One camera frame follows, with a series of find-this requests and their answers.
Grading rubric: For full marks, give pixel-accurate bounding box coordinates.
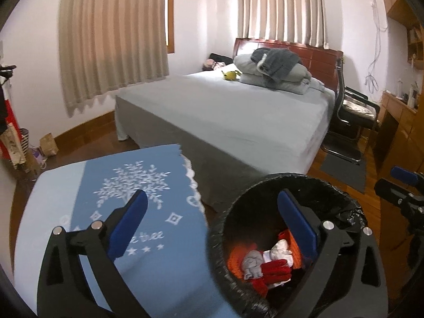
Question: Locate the red wooden headboard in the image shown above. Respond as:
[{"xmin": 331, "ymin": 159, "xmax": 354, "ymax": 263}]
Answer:
[{"xmin": 233, "ymin": 37, "xmax": 344, "ymax": 93}]

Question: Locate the wooden window frame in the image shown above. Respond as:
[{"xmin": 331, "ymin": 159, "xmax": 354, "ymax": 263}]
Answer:
[{"xmin": 165, "ymin": 0, "xmax": 175, "ymax": 54}]

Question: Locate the dark grey blanket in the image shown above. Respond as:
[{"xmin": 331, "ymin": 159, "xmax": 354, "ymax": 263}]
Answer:
[{"xmin": 251, "ymin": 48, "xmax": 301, "ymax": 82}]

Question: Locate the white cloth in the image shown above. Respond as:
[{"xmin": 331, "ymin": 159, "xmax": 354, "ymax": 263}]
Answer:
[{"xmin": 263, "ymin": 240, "xmax": 294, "ymax": 267}]

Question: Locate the grey floor mat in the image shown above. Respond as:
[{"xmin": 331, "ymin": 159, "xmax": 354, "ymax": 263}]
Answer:
[{"xmin": 320, "ymin": 154, "xmax": 367, "ymax": 195}]

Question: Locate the brown paper bag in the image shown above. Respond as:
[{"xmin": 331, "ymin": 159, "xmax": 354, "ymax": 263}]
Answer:
[{"xmin": 39, "ymin": 133, "xmax": 59, "ymax": 157}]

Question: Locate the black lined trash bin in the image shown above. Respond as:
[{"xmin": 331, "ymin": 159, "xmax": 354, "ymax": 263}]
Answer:
[{"xmin": 207, "ymin": 172, "xmax": 378, "ymax": 318}]

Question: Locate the striped bag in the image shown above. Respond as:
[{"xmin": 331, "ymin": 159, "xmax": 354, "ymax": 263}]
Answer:
[{"xmin": 19, "ymin": 128, "xmax": 32, "ymax": 156}]

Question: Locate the black office chair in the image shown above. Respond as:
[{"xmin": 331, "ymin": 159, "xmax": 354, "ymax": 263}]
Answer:
[{"xmin": 321, "ymin": 58, "xmax": 381, "ymax": 164}]

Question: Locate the canvas tote bag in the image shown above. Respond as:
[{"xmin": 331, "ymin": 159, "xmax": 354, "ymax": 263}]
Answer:
[{"xmin": 0, "ymin": 122, "xmax": 26, "ymax": 168}]

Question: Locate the light grey folded duvet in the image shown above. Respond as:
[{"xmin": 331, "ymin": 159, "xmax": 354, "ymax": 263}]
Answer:
[{"xmin": 233, "ymin": 54, "xmax": 326, "ymax": 95}]

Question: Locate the beige pleated curtain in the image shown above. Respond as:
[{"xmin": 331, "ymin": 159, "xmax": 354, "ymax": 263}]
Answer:
[
  {"xmin": 58, "ymin": 0, "xmax": 171, "ymax": 117},
  {"xmin": 238, "ymin": 0, "xmax": 343, "ymax": 50}
]

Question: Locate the bed with grey sheet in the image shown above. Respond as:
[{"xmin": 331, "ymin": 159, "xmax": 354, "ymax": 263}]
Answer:
[{"xmin": 114, "ymin": 71, "xmax": 337, "ymax": 206}]

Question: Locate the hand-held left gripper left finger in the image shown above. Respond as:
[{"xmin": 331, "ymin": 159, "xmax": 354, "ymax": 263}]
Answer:
[{"xmin": 36, "ymin": 189, "xmax": 148, "ymax": 318}]

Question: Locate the wooden wall shelf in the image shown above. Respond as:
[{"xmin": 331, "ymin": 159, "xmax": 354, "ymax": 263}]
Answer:
[{"xmin": 381, "ymin": 0, "xmax": 424, "ymax": 71}]

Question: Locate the grey sock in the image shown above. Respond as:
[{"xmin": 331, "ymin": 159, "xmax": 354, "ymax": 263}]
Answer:
[{"xmin": 242, "ymin": 250, "xmax": 264, "ymax": 280}]

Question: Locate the black bag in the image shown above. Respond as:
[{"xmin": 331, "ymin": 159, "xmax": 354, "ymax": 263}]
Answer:
[{"xmin": 209, "ymin": 53, "xmax": 234, "ymax": 65}]

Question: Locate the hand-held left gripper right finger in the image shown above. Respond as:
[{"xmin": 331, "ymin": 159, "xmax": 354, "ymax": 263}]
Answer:
[{"xmin": 277, "ymin": 189, "xmax": 389, "ymax": 318}]

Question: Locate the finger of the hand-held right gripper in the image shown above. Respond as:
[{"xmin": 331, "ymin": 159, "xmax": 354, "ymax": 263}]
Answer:
[
  {"xmin": 374, "ymin": 178, "xmax": 413, "ymax": 206},
  {"xmin": 390, "ymin": 166, "xmax": 424, "ymax": 186}
]

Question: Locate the purple and white bag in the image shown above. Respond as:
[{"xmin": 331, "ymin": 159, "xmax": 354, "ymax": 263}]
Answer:
[{"xmin": 31, "ymin": 147, "xmax": 47, "ymax": 169}]

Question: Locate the blue tree print tablecloth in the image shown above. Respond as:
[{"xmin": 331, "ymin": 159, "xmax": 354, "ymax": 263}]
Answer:
[{"xmin": 13, "ymin": 143, "xmax": 240, "ymax": 318}]

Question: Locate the wooden desk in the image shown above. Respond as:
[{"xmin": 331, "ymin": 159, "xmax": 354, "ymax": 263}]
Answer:
[{"xmin": 373, "ymin": 91, "xmax": 424, "ymax": 188}]

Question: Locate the white wall cable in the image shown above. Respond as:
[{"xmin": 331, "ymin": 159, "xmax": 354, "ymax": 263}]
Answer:
[{"xmin": 364, "ymin": 0, "xmax": 389, "ymax": 93}]

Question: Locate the red knit glove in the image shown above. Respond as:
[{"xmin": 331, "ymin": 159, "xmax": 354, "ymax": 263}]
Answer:
[{"xmin": 250, "ymin": 260, "xmax": 293, "ymax": 297}]

